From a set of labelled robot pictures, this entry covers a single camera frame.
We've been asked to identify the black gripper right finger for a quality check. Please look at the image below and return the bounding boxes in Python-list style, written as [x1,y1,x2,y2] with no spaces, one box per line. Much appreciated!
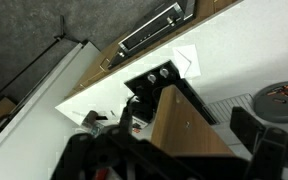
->
[229,105,288,180]

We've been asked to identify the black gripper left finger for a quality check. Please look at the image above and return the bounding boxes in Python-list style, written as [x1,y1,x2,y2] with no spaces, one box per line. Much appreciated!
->
[50,123,202,180]

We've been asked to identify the wooden cabinet door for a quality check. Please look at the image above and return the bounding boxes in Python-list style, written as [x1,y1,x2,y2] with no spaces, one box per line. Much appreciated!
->
[150,84,236,157]

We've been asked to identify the wooden base cabinet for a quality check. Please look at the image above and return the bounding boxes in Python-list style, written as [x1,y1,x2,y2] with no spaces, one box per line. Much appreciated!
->
[63,0,243,100]

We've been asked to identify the gray round pan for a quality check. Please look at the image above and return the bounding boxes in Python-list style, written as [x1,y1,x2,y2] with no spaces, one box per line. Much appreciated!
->
[253,80,288,124]

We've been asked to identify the batteries in pan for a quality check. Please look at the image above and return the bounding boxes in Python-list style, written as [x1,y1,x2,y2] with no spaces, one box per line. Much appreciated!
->
[266,84,288,105]

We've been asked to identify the silver cooktop knob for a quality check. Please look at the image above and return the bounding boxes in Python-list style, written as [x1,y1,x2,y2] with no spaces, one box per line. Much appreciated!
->
[159,67,170,79]
[146,73,158,85]

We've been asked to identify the white paper sheet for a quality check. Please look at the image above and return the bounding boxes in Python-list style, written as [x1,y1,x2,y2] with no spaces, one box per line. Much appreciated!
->
[171,43,202,80]

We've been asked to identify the stainless drawer appliance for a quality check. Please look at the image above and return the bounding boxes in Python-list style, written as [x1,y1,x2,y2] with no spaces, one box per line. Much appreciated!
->
[107,0,197,70]

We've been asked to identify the thin black tripod stand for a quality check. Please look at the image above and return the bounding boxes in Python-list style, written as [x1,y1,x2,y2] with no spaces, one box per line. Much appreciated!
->
[0,14,85,101]

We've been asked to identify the wire drying rack mat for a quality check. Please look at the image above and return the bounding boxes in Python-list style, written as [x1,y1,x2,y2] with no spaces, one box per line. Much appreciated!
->
[203,93,256,125]

